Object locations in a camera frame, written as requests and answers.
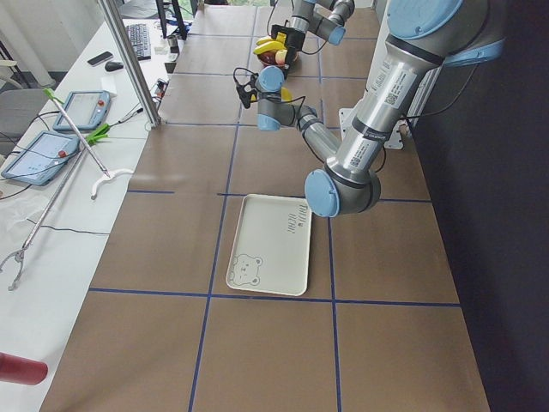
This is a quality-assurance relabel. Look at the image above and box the yellow banana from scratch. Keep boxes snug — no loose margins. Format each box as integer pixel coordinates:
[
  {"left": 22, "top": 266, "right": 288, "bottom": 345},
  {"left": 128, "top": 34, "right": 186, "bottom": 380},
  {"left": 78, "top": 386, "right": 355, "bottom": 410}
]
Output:
[
  {"left": 253, "top": 42, "right": 286, "bottom": 55},
  {"left": 281, "top": 87, "right": 293, "bottom": 102},
  {"left": 256, "top": 36, "right": 284, "bottom": 46}
]

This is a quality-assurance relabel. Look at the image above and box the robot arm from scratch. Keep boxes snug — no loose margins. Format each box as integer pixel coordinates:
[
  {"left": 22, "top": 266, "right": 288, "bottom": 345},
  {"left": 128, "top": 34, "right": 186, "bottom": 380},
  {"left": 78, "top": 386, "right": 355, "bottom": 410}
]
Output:
[
  {"left": 281, "top": 0, "right": 355, "bottom": 78},
  {"left": 252, "top": 1, "right": 508, "bottom": 217}
]

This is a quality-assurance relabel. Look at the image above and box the brown wicker basket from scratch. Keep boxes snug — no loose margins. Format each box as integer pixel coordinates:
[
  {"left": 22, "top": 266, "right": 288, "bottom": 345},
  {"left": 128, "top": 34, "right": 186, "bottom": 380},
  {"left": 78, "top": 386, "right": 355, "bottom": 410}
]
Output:
[{"left": 257, "top": 50, "right": 287, "bottom": 69}]

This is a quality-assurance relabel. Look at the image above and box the white bear tray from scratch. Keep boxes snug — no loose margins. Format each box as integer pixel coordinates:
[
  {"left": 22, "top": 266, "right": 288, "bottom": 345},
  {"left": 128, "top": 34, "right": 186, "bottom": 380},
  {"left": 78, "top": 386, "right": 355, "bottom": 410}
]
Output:
[{"left": 226, "top": 194, "right": 312, "bottom": 296}]

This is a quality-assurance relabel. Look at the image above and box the dark red apple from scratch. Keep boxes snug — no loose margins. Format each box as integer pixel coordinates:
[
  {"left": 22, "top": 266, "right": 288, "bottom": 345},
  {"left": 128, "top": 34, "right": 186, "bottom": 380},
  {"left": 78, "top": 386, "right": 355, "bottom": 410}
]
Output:
[{"left": 259, "top": 51, "right": 276, "bottom": 65}]

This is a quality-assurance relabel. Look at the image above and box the pale green pink apple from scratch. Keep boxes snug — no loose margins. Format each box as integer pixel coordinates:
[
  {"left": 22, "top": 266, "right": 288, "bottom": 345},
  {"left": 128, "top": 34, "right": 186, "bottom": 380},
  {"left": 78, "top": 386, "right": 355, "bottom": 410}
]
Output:
[{"left": 274, "top": 50, "right": 287, "bottom": 65}]

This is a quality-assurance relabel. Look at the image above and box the metal cup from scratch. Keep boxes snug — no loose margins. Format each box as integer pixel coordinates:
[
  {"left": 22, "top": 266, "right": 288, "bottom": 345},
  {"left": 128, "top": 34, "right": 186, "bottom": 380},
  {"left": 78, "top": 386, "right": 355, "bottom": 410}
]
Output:
[{"left": 166, "top": 35, "right": 179, "bottom": 52}]

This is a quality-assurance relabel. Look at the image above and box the far blue teach pendant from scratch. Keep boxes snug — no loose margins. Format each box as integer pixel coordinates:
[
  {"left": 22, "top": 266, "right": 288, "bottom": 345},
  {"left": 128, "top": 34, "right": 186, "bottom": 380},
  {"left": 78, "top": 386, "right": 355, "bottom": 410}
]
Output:
[{"left": 63, "top": 90, "right": 111, "bottom": 131}]

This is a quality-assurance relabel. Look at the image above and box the blue teach pendant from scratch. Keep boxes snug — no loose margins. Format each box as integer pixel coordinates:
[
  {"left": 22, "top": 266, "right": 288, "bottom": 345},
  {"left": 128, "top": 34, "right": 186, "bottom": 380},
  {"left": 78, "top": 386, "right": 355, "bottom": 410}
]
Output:
[
  {"left": 1, "top": 130, "right": 80, "bottom": 186},
  {"left": 63, "top": 90, "right": 111, "bottom": 131}
]

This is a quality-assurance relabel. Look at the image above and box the black computer mouse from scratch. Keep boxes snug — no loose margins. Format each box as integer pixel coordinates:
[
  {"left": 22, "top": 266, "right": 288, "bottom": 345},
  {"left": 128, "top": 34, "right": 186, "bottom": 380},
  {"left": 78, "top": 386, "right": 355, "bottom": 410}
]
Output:
[{"left": 105, "top": 61, "right": 124, "bottom": 72}]

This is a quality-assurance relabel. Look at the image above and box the black keyboard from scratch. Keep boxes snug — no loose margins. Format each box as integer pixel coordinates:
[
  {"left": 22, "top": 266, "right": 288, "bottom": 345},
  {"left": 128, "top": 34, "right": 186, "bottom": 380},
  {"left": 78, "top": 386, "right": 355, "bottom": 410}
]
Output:
[{"left": 126, "top": 23, "right": 152, "bottom": 60}]

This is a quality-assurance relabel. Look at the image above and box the black smartphone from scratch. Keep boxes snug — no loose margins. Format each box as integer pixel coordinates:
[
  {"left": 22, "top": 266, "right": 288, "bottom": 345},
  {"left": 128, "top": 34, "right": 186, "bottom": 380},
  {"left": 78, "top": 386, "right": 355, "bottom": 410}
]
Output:
[{"left": 87, "top": 51, "right": 113, "bottom": 67}]

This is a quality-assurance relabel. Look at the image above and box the near blue teach pendant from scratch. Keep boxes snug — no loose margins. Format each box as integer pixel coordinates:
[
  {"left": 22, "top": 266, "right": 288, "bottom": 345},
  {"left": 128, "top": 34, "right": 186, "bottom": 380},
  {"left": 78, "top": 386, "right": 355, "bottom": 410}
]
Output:
[{"left": 1, "top": 130, "right": 80, "bottom": 186}]

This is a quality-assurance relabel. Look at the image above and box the long metal reacher grabber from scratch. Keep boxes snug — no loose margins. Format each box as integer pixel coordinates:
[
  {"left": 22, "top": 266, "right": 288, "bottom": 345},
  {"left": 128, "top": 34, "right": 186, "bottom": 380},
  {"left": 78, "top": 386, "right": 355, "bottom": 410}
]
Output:
[{"left": 1, "top": 124, "right": 114, "bottom": 292}]

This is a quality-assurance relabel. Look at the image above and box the red cylinder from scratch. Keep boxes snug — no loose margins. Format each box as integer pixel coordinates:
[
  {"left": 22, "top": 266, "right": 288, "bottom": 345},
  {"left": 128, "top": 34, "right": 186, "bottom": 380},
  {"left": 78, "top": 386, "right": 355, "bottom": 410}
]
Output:
[{"left": 1, "top": 353, "right": 48, "bottom": 385}]

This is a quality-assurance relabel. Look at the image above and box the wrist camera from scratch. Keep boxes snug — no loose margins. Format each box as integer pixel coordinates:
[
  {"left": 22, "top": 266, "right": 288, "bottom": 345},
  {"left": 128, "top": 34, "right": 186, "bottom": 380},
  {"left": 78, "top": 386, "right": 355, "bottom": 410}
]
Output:
[
  {"left": 236, "top": 82, "right": 257, "bottom": 109},
  {"left": 270, "top": 24, "right": 305, "bottom": 52}
]

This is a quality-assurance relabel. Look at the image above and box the left black cable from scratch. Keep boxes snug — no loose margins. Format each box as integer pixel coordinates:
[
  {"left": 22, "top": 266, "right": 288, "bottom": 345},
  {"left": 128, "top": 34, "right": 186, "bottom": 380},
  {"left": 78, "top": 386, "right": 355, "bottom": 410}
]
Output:
[{"left": 232, "top": 66, "right": 323, "bottom": 125}]

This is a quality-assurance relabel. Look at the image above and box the black cable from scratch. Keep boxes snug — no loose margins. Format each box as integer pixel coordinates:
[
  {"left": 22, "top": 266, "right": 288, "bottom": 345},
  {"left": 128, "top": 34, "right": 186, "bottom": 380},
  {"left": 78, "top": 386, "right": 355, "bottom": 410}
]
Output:
[
  {"left": 265, "top": 0, "right": 331, "bottom": 57},
  {"left": 232, "top": 66, "right": 323, "bottom": 125}
]

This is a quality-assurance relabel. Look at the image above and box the green handled reacher grabber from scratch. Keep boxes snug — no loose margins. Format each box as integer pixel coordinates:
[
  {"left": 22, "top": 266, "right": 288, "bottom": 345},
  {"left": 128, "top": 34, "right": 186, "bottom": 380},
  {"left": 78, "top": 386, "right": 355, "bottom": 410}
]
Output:
[{"left": 43, "top": 88, "right": 134, "bottom": 200}]

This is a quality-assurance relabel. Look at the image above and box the right black cable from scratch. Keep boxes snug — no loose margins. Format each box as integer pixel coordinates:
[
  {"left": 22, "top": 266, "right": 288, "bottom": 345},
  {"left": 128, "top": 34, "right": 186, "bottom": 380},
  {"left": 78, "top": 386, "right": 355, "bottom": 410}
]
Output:
[{"left": 265, "top": 0, "right": 331, "bottom": 57}]

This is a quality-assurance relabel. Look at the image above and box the aluminium frame post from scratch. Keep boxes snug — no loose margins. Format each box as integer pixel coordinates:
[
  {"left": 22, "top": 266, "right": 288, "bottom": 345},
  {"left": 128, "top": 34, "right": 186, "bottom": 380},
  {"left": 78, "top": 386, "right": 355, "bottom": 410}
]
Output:
[{"left": 98, "top": 0, "right": 161, "bottom": 129}]

